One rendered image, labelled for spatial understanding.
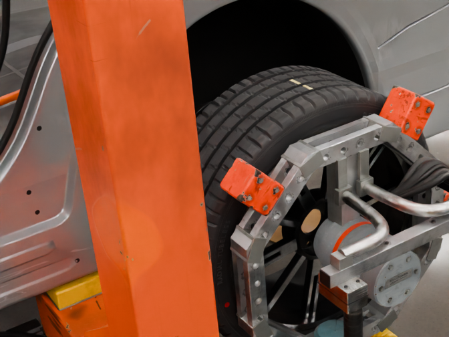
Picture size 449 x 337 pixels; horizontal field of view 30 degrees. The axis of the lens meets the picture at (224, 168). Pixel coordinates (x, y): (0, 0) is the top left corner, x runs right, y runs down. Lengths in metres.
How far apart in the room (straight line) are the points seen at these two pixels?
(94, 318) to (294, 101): 0.70
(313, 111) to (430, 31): 0.75
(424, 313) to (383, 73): 1.04
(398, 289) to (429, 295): 1.37
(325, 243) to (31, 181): 0.66
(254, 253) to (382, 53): 0.84
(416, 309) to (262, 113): 1.49
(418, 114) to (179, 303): 0.68
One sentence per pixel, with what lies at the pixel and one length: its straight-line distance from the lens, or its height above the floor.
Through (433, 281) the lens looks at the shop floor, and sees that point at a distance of 3.22.
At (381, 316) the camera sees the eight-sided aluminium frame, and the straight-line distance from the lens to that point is 2.04.
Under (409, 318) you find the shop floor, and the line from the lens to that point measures 3.04.
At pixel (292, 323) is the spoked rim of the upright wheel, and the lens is 1.99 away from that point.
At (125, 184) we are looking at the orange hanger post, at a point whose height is 1.25.
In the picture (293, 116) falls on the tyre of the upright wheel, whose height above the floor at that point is 1.16.
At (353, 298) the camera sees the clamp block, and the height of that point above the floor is 0.93.
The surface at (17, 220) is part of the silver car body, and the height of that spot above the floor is 0.94.
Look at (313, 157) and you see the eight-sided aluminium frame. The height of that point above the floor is 1.11.
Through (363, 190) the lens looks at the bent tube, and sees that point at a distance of 1.78.
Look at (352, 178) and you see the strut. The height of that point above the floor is 1.02.
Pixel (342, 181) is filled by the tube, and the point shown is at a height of 1.03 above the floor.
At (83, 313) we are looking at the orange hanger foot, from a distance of 2.04.
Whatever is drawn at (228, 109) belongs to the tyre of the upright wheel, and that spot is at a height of 1.15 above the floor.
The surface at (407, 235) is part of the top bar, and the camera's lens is 1.67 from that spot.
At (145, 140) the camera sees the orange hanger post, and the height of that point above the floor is 1.31.
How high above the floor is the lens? 1.89
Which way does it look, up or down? 28 degrees down
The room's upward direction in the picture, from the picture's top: 5 degrees counter-clockwise
